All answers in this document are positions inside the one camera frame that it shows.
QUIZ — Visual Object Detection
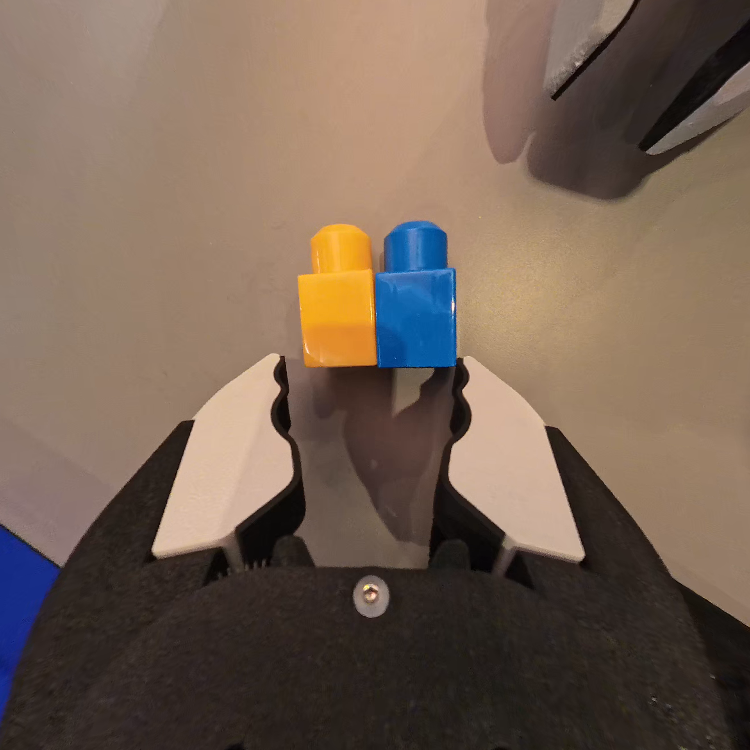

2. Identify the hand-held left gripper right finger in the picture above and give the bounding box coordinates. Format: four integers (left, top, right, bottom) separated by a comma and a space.
430, 355, 586, 574

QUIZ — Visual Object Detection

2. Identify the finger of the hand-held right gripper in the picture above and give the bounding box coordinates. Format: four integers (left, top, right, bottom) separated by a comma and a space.
637, 32, 750, 157
544, 0, 641, 102

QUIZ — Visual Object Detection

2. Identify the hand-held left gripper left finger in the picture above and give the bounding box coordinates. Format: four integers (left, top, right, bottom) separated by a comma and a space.
151, 353, 307, 572

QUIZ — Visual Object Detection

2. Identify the blue one-stud block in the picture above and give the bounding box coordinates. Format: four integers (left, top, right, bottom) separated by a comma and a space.
373, 220, 459, 370

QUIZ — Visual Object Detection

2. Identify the orange one-stud block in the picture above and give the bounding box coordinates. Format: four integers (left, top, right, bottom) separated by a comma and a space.
297, 223, 379, 369

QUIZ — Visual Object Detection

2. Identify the blue plastic bin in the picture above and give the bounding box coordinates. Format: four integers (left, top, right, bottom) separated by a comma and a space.
0, 523, 63, 698

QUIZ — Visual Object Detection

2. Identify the grey desk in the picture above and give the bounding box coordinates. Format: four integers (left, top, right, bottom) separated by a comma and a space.
0, 0, 750, 645

